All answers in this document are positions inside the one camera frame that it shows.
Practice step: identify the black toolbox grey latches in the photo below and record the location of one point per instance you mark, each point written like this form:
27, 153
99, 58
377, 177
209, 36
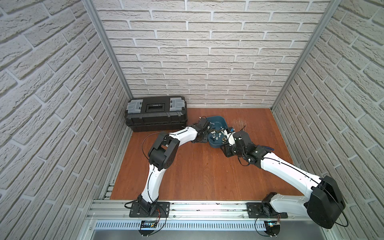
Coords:
156, 113

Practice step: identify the left controller board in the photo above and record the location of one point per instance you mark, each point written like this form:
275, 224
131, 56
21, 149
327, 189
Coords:
148, 228

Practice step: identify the blue handled pliers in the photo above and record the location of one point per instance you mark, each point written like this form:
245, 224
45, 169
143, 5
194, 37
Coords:
268, 148

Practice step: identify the teal plastic storage bin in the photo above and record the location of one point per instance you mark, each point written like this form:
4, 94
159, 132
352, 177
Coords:
217, 126

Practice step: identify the aluminium front rail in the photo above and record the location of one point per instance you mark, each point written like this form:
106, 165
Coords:
178, 210

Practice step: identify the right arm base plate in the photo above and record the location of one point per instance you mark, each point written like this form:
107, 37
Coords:
262, 210

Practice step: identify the right controller board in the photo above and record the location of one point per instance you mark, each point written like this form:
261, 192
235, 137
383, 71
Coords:
272, 228

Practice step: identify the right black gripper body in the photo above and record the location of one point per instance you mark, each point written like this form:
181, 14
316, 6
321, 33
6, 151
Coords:
231, 150

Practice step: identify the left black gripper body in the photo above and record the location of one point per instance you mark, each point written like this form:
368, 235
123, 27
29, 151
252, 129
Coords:
208, 130

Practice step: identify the controller board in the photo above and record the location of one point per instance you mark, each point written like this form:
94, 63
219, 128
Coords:
148, 228
272, 228

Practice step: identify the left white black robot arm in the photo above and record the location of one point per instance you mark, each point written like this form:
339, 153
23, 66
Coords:
161, 156

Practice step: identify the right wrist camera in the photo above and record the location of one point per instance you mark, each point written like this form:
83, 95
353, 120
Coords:
229, 132

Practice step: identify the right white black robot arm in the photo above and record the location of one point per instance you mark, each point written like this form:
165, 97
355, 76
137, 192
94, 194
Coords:
322, 199

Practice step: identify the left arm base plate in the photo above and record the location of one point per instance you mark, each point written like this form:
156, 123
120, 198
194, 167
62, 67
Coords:
159, 209

